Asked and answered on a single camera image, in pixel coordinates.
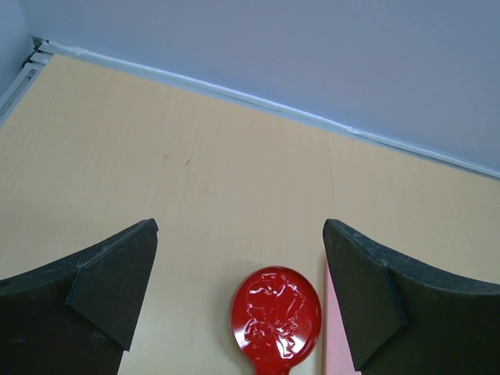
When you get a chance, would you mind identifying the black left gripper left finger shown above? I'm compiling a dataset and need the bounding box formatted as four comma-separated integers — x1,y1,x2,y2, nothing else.
1,219,158,374

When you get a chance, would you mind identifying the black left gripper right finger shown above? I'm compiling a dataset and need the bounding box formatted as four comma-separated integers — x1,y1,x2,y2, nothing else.
323,220,499,374

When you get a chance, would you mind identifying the red embossed tin lid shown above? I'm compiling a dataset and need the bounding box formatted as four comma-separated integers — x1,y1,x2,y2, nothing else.
230,266,322,374

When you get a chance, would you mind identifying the pink plastic tray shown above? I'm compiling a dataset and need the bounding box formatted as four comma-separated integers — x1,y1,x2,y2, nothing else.
323,262,359,375

